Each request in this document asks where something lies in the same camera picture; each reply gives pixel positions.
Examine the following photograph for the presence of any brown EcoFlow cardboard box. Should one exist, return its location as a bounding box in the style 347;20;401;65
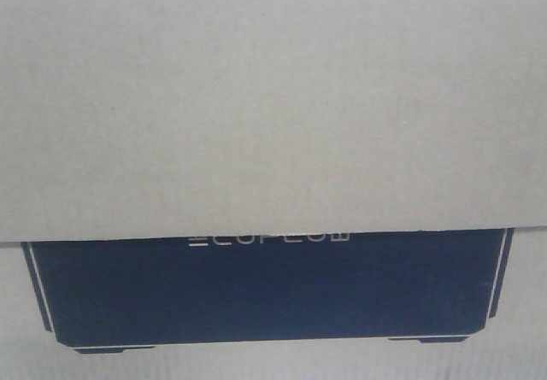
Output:
1;0;546;379

